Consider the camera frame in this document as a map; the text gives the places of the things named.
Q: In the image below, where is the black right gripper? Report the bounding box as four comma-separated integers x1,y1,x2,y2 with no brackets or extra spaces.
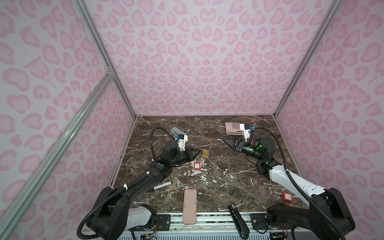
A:
222,139,265,162

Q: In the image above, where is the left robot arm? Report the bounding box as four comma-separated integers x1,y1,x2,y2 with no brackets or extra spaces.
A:
77,141,202,240

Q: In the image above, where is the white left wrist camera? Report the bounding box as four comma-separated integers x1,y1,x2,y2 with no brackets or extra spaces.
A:
176,134,188,152

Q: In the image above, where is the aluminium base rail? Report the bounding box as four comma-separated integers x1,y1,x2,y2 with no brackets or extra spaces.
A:
89,211,343,240

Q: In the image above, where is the black white marker pen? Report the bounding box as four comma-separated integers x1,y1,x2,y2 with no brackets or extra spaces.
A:
153,181,172,191

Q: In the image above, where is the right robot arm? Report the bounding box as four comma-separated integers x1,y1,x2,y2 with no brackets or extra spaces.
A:
223,137,356,240

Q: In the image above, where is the brass padlock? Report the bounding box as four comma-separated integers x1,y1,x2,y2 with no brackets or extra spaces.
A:
202,149,210,159

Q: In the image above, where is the pink desk calculator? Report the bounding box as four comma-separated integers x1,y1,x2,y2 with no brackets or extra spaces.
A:
225,122,244,136

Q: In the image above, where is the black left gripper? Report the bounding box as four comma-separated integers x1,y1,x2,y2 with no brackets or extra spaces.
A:
170,146,201,168

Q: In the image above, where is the red key tag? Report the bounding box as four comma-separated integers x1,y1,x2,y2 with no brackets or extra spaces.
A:
283,193,294,202
194,162,201,171

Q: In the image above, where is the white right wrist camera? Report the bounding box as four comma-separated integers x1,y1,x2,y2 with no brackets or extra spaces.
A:
240,124,254,143

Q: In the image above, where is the grey blue stapler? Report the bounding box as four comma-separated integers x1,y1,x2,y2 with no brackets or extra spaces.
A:
171,127,186,136

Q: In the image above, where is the pink pencil case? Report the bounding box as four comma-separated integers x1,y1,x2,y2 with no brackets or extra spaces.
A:
183,189,197,225

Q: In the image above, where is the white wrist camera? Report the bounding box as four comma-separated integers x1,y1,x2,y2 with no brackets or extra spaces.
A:
240,124,254,143
176,134,188,152

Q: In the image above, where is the black stapler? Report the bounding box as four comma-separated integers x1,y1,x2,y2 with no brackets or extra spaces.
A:
228,204,250,240

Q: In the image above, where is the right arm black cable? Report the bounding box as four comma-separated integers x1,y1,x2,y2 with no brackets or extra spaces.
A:
253,127,346,240

